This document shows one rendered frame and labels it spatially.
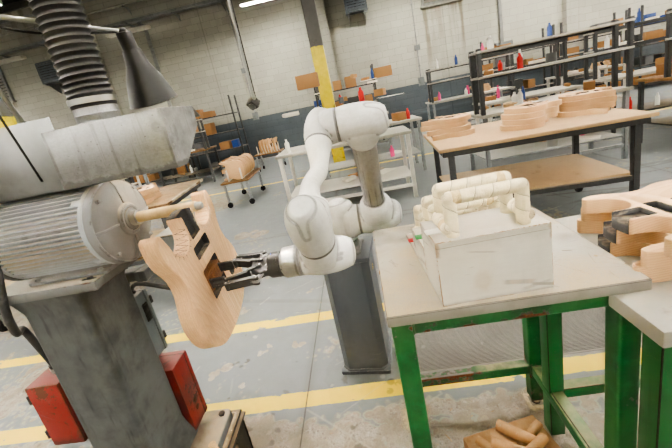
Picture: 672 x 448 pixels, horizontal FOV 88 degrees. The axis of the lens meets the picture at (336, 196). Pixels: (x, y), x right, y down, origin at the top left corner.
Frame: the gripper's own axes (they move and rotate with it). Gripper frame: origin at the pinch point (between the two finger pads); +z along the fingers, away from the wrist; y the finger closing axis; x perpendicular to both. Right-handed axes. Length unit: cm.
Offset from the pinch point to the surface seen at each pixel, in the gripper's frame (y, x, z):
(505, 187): -10, 17, -79
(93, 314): -4.0, -3.5, 39.2
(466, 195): -11, 17, -70
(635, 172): 177, -95, -259
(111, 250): -2.1, 15.5, 24.4
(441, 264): -15, 2, -62
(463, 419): 15, -109, -70
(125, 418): -12, -41, 43
